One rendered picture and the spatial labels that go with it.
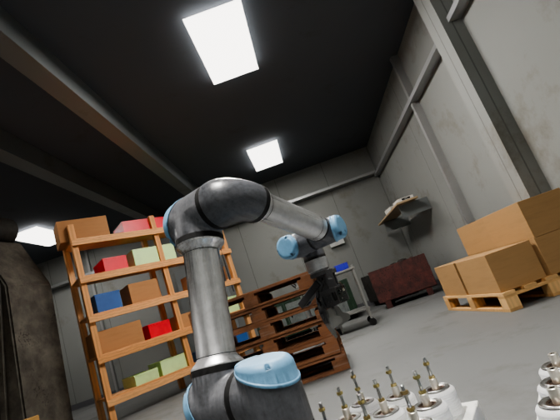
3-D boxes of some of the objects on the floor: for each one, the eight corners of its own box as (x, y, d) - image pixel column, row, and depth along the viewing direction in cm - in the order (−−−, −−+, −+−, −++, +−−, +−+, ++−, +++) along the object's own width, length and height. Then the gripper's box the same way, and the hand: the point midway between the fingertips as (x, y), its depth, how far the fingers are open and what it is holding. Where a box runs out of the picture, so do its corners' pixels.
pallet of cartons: (515, 285, 444) (484, 220, 462) (620, 272, 317) (572, 182, 334) (439, 313, 431) (410, 245, 449) (517, 312, 304) (472, 217, 321)
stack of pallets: (347, 352, 390) (318, 272, 408) (351, 367, 313) (315, 267, 331) (237, 390, 396) (213, 309, 414) (214, 414, 319) (186, 314, 338)
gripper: (324, 268, 127) (349, 336, 122) (339, 265, 136) (363, 327, 131) (302, 277, 131) (326, 342, 126) (319, 272, 140) (341, 333, 135)
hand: (336, 332), depth 130 cm, fingers open, 3 cm apart
